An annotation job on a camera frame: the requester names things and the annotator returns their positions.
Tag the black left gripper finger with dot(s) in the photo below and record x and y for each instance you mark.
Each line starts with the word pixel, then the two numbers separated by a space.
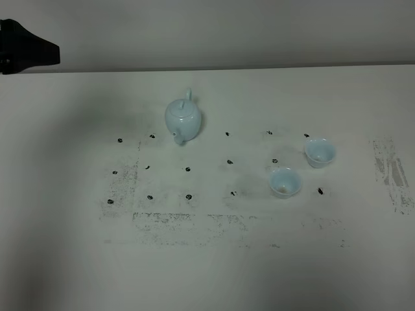
pixel 21 49

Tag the light blue porcelain teapot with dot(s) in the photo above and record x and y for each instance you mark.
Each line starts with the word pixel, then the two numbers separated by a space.
pixel 183 118

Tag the near light blue teacup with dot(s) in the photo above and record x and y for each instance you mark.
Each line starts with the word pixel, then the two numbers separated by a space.
pixel 285 182

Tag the light blue teacup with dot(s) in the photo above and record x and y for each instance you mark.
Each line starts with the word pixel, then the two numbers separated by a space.
pixel 285 182
pixel 319 152

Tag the far light blue teacup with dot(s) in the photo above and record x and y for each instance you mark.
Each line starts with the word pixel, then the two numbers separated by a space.
pixel 319 152

